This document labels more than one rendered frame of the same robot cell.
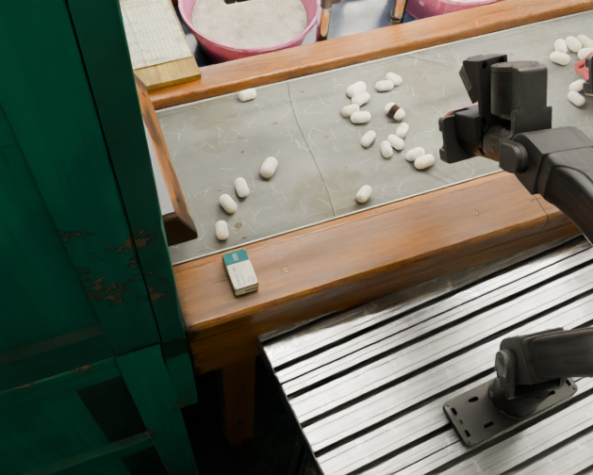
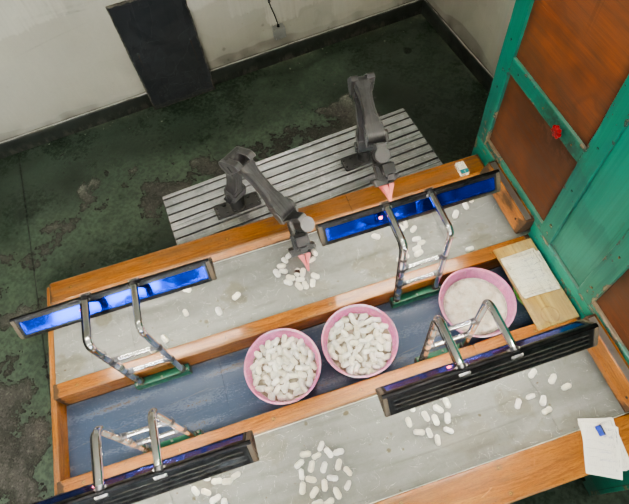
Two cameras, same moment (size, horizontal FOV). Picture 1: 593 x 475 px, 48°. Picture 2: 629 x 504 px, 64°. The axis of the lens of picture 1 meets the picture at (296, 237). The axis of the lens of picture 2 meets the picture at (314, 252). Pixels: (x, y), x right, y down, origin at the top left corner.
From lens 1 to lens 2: 2.00 m
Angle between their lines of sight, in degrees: 61
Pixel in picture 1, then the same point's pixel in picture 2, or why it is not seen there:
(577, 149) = (371, 123)
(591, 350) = not seen: hidden behind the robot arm
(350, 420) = (417, 152)
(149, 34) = (524, 271)
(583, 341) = not seen: hidden behind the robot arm
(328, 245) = (430, 181)
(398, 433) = (401, 149)
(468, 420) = not seen: hidden behind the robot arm
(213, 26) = (493, 295)
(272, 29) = (461, 296)
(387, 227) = (408, 187)
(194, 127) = (490, 234)
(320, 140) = (434, 230)
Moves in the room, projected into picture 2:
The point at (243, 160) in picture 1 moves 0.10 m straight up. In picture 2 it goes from (466, 219) to (471, 205)
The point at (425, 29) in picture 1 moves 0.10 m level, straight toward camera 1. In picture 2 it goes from (383, 285) to (390, 262)
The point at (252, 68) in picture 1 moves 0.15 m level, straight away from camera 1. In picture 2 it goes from (469, 258) to (474, 295)
